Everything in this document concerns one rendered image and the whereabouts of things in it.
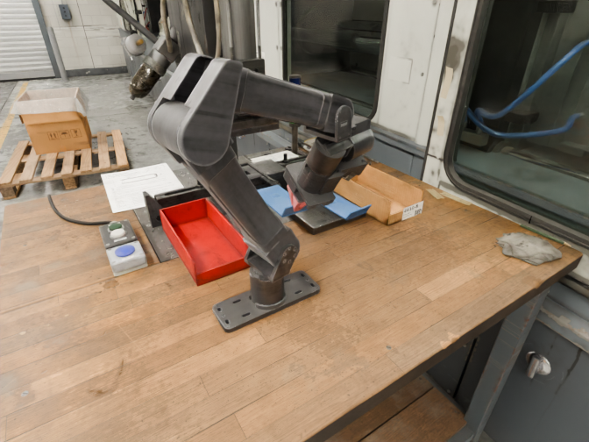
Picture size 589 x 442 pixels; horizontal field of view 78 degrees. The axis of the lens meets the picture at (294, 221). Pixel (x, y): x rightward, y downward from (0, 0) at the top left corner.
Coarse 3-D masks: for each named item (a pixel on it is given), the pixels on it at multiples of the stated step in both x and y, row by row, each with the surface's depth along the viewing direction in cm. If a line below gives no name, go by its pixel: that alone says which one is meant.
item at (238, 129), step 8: (240, 120) 88; (248, 120) 89; (256, 120) 90; (264, 120) 91; (272, 120) 92; (232, 128) 87; (240, 128) 89; (248, 128) 90; (256, 128) 91; (264, 128) 92; (272, 128) 93; (232, 136) 88; (240, 136) 93
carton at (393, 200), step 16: (368, 176) 110; (384, 176) 104; (352, 192) 100; (368, 192) 94; (384, 192) 106; (400, 192) 101; (416, 192) 96; (384, 208) 91; (400, 208) 99; (416, 208) 96; (384, 224) 93
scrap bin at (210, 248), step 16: (176, 208) 89; (192, 208) 91; (208, 208) 92; (176, 224) 91; (192, 224) 92; (208, 224) 92; (224, 224) 84; (176, 240) 78; (192, 240) 85; (208, 240) 85; (224, 240) 85; (240, 240) 78; (192, 256) 80; (208, 256) 80; (224, 256) 80; (240, 256) 80; (192, 272) 72; (208, 272) 72; (224, 272) 74
